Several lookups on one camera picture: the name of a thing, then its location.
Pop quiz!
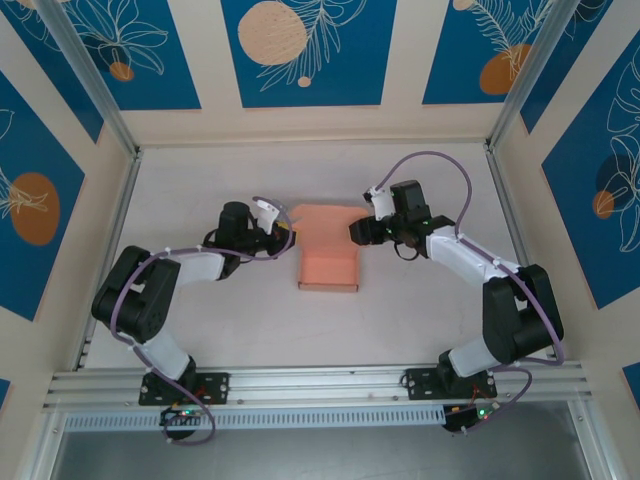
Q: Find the pink paper box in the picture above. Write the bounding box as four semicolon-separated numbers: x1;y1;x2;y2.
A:
290;202;374;294

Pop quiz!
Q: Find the controller board with lights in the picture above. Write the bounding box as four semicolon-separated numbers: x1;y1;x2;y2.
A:
159;405;207;429
443;402;501;434

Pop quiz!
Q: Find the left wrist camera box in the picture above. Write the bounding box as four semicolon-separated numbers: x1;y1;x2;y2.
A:
251;196;290;234

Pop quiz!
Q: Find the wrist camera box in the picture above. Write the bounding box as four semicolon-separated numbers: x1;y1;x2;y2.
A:
251;196;290;234
363;185;396;221

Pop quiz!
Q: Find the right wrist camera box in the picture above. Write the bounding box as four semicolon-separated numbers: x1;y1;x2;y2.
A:
363;185;396;221

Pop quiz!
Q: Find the aluminium side rail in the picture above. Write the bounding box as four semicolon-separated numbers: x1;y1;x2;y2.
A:
72;147;144;371
484;144;564;361

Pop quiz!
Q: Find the aluminium mounting rail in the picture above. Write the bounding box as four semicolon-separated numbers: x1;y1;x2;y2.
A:
42;362;594;411

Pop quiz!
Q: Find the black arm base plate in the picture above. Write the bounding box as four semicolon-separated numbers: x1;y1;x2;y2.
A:
138;371;231;406
403;367;499;401

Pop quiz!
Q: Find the grey slotted cable duct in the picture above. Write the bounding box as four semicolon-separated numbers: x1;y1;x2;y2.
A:
62;405;449;432

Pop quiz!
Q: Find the aluminium frame post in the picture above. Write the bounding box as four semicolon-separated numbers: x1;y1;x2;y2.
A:
17;399;69;480
487;0;586;151
567;397;621;480
34;0;142;156

